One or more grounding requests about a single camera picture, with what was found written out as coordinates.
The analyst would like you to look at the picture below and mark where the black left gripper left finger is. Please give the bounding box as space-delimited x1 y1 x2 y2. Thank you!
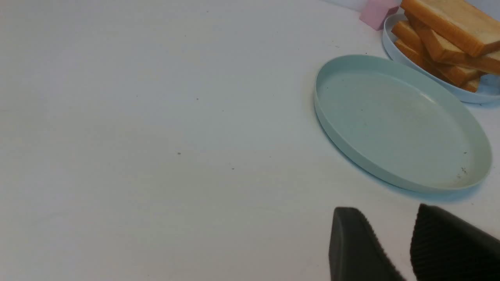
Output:
329 207 405 281

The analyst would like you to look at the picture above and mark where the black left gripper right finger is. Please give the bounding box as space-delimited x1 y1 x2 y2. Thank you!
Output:
410 203 500 281

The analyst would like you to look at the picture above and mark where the light green round plate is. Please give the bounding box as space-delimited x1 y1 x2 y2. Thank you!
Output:
314 55 493 193

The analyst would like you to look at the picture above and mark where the light blue bread plate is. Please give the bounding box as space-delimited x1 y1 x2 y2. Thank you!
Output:
382 14 500 104

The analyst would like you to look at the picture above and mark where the lower stacked toast slice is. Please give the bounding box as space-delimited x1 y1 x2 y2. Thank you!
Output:
395 39 483 92

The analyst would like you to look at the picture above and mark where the pink foam cube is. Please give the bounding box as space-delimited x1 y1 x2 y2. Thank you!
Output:
359 0 401 31

